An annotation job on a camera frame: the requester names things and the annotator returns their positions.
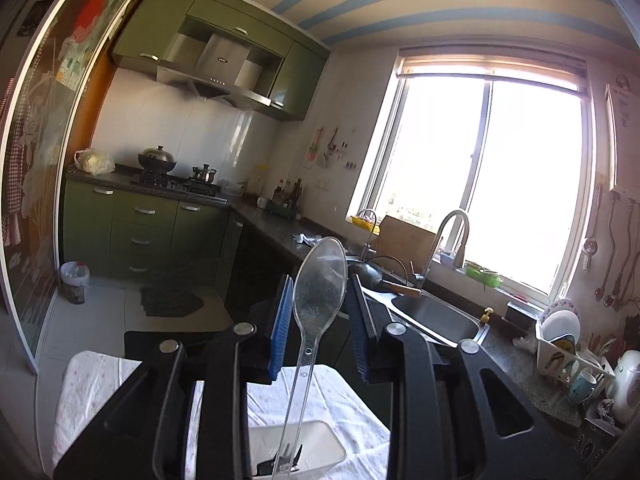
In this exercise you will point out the clear oil bottle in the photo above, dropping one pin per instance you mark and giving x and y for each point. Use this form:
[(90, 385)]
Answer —
[(256, 182)]

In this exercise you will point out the crumpled dish cloth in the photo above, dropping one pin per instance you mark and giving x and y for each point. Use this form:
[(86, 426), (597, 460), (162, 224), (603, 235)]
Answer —
[(307, 239)]

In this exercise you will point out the yellow top soap dispenser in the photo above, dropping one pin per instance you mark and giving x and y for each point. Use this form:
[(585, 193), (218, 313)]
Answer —
[(486, 316)]

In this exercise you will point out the yellow sponge basket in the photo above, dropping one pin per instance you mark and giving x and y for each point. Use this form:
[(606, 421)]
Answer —
[(364, 222)]

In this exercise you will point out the black utensil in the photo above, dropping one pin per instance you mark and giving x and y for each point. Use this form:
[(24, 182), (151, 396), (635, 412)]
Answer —
[(292, 456)]

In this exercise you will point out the light blue mug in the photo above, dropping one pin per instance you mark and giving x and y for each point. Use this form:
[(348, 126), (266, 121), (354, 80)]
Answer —
[(582, 387)]

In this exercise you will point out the hanging ladles and utensils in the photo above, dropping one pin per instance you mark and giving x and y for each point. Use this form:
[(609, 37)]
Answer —
[(620, 280)]

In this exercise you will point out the green lower cabinets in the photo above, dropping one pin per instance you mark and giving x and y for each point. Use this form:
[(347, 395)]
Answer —
[(150, 230)]

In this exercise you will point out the white electric kettle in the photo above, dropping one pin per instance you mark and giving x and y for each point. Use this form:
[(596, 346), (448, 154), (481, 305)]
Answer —
[(625, 385)]

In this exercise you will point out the floral rim plate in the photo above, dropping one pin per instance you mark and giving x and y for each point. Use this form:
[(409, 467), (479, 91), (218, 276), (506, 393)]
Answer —
[(567, 305)]

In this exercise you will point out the white cup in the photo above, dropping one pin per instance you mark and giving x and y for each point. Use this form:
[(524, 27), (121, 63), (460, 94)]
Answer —
[(262, 202)]

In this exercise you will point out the white utensil holder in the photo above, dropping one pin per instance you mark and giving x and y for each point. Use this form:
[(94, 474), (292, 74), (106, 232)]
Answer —
[(322, 440)]

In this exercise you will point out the dark floor mat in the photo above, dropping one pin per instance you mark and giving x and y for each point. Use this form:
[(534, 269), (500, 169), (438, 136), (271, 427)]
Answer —
[(170, 302)]

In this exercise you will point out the green upper cabinets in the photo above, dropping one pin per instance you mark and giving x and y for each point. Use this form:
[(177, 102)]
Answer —
[(240, 10)]

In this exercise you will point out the small steel pot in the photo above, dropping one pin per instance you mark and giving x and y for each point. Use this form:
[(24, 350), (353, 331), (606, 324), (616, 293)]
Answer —
[(205, 174)]

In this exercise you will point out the tall steel faucet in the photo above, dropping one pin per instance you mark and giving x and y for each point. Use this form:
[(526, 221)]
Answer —
[(452, 215)]

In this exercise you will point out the red checked apron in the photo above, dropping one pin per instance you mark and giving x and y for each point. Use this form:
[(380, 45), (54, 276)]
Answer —
[(15, 170)]

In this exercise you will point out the green cabinets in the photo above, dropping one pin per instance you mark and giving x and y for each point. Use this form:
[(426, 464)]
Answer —
[(240, 10), (150, 230)]

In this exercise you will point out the green bottle tray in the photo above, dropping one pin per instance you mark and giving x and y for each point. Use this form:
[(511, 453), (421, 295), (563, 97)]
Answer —
[(282, 211)]

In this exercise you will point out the green plastic basket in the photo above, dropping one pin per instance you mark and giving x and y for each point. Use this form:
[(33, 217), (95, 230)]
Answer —
[(482, 276)]

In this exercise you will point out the black box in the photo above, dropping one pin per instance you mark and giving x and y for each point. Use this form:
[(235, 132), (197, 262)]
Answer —
[(520, 312)]

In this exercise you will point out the white wall socket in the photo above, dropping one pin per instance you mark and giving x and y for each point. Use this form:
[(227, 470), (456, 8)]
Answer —
[(325, 185)]

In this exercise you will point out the white dish rack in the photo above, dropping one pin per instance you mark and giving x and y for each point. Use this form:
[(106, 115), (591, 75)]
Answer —
[(555, 365)]

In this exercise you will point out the trash bin with bag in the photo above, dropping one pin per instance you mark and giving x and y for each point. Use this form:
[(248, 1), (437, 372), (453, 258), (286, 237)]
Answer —
[(75, 280)]

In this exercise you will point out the kitchen window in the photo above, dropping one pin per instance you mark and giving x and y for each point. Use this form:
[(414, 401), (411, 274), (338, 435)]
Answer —
[(480, 185)]

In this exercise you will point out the black gas stove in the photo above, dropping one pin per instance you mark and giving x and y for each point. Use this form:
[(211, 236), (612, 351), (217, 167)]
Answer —
[(175, 185)]

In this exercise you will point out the steel range hood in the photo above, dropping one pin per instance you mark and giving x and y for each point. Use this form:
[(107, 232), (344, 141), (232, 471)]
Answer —
[(220, 62)]

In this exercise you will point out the white floral tablecloth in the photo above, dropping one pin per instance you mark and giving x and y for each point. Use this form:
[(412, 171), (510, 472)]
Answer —
[(100, 385)]

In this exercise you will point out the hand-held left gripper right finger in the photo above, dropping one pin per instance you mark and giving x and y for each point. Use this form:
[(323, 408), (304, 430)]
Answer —
[(357, 330)]

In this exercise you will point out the steel sink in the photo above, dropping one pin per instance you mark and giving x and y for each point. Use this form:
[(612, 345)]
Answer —
[(435, 316)]

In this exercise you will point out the small steel faucet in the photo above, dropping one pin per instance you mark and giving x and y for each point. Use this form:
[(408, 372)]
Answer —
[(369, 250)]

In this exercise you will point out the yellow bowl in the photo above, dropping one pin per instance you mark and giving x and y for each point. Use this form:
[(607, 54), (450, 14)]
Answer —
[(565, 347)]

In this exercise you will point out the white plastic bag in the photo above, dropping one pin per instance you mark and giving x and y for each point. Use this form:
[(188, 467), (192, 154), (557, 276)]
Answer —
[(95, 162)]

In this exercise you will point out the wooden cutting board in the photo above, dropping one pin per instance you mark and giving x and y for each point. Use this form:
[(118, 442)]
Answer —
[(405, 240)]

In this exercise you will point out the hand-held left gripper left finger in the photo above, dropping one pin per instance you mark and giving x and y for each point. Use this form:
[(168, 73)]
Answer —
[(281, 330)]

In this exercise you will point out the white plate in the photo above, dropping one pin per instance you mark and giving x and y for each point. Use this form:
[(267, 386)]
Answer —
[(560, 325)]

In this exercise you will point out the black wok with lid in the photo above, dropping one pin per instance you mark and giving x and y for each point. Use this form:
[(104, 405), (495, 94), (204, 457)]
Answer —
[(157, 158)]

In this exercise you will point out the clear plastic spoon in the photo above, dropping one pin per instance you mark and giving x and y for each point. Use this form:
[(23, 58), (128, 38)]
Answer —
[(320, 285)]

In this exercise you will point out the dark stone countertop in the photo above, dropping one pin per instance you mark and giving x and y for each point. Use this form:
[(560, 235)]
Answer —
[(520, 370)]

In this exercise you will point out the printed glass sliding door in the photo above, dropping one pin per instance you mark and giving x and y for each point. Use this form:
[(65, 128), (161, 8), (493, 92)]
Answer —
[(50, 160)]

